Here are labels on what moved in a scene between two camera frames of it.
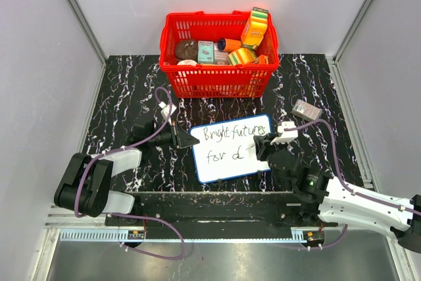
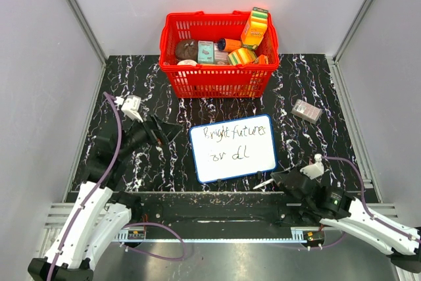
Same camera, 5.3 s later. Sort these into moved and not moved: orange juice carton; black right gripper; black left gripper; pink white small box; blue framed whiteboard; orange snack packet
Moved: black right gripper; black left gripper
Not moved: orange snack packet; blue framed whiteboard; pink white small box; orange juice carton
